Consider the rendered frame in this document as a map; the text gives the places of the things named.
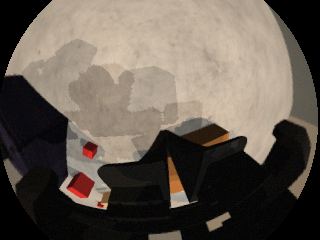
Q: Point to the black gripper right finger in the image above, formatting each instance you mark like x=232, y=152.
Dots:
x=191, y=160

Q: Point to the orange square block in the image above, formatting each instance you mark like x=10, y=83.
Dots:
x=210, y=135

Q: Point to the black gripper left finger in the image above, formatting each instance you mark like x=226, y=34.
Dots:
x=151, y=169

